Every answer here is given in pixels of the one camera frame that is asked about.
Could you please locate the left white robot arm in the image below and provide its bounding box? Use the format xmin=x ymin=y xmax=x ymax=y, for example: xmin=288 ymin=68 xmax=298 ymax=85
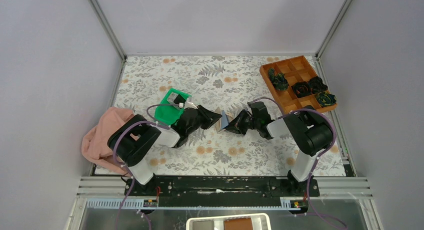
xmin=107 ymin=102 xmax=222 ymax=195

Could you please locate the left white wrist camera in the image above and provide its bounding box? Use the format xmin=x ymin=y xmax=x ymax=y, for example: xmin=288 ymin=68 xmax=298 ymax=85
xmin=178 ymin=102 xmax=198 ymax=109

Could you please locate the orange compartment tray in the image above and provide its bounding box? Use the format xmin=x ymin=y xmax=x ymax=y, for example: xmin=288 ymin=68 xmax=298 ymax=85
xmin=259 ymin=56 xmax=338 ymax=113

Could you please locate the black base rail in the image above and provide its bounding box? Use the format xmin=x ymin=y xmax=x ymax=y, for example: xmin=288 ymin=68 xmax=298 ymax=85
xmin=125 ymin=175 xmax=320 ymax=207

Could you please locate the floral patterned table mat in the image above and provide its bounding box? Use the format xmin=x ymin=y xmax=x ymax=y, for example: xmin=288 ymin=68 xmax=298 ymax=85
xmin=114 ymin=56 xmax=300 ymax=176

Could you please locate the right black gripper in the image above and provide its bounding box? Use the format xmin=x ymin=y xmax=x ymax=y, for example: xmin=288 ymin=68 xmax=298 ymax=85
xmin=222 ymin=109 xmax=260 ymax=136

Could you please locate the beige blue card holder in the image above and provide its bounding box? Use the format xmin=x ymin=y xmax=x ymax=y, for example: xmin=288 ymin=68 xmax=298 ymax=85
xmin=214 ymin=107 xmax=235 ymax=133

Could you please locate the dark floral rolled sock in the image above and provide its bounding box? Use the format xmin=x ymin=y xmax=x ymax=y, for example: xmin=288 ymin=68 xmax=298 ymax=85
xmin=315 ymin=92 xmax=337 ymax=107
xmin=308 ymin=76 xmax=328 ymax=94
xmin=268 ymin=68 xmax=289 ymax=91
xmin=291 ymin=81 xmax=312 ymax=98

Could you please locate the green plastic bin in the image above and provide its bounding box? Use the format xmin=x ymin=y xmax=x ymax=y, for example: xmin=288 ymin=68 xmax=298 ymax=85
xmin=154 ymin=88 xmax=191 ymax=125

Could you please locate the white device with screen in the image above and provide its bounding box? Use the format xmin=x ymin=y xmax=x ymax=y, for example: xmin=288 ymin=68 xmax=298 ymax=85
xmin=186 ymin=213 xmax=272 ymax=229

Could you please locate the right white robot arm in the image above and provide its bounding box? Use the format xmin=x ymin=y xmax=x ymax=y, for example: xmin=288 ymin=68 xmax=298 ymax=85
xmin=222 ymin=101 xmax=337 ymax=196

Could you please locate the pink cloth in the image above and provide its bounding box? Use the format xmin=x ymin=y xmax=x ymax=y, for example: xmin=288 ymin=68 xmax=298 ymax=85
xmin=81 ymin=107 xmax=134 ymax=175

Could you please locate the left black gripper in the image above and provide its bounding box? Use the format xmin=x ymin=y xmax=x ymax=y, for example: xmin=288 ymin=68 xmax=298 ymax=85
xmin=186 ymin=105 xmax=221 ymax=136

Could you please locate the stack of cards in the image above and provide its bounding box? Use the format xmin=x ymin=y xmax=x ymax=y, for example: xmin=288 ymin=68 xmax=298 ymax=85
xmin=167 ymin=92 xmax=180 ymax=105

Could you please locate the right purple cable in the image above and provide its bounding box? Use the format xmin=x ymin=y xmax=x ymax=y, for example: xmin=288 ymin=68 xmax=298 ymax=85
xmin=247 ymin=97 xmax=349 ymax=229

